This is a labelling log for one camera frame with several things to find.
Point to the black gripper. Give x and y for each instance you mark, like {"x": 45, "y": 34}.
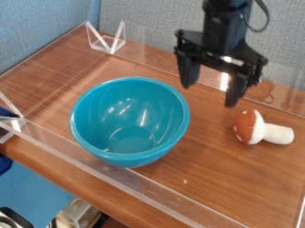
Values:
{"x": 220, "y": 48}

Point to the brown and white toy mushroom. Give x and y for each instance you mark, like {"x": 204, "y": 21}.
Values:
{"x": 252, "y": 130}

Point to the blue plastic bowl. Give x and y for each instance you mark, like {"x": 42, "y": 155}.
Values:
{"x": 129, "y": 120}

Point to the clear acrylic back barrier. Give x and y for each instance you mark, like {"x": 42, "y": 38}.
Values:
{"x": 270, "y": 93}

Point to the clear acrylic barrier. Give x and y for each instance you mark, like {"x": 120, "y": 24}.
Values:
{"x": 270, "y": 93}
{"x": 134, "y": 199}

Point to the clear acrylic front barrier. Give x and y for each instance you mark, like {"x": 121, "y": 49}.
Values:
{"x": 134, "y": 199}

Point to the grey metal object below table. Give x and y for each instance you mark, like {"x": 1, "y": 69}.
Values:
{"x": 77, "y": 215}

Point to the dark blue object at left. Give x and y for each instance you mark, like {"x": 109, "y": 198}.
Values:
{"x": 6, "y": 162}

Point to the black and white object corner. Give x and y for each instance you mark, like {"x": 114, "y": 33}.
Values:
{"x": 13, "y": 220}

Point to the clear acrylic corner bracket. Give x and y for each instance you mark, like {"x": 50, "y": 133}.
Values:
{"x": 105, "y": 43}

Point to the clear acrylic left bracket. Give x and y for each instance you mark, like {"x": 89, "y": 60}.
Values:
{"x": 9, "y": 105}

